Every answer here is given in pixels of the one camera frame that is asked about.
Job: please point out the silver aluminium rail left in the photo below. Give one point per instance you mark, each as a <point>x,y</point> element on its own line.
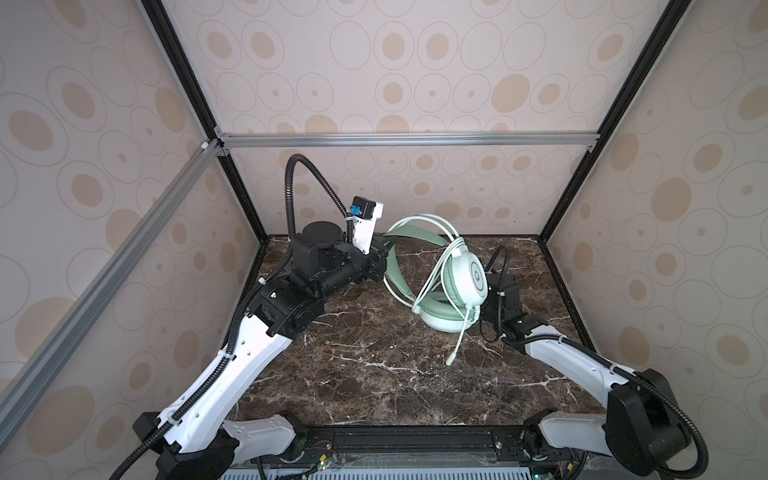
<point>35,378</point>

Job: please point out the silver aluminium rail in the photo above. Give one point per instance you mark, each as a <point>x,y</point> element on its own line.
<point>35,378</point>
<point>426,139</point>

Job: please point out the silver aluminium rail back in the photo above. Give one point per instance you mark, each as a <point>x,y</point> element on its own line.
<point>426,139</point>

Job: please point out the mint green headphones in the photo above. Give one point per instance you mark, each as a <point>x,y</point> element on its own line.
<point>451,297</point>

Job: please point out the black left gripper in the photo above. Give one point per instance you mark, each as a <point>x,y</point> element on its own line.
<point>376,257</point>

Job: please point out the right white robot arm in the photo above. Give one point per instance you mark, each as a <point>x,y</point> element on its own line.
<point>600,390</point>

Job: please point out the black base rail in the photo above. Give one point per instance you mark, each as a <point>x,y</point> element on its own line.
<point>420,447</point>

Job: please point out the black vertical frame post left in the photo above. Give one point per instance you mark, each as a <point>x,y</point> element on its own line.
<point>161,23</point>

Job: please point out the black vertical frame post right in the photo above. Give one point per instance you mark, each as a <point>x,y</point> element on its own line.
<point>649,54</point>

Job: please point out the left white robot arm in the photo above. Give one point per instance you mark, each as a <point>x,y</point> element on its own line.
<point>193,437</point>

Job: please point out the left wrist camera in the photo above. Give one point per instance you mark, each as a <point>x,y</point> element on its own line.
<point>364,213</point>

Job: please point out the black vertical frame post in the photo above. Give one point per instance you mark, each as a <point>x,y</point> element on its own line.
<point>161,23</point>
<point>649,54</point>

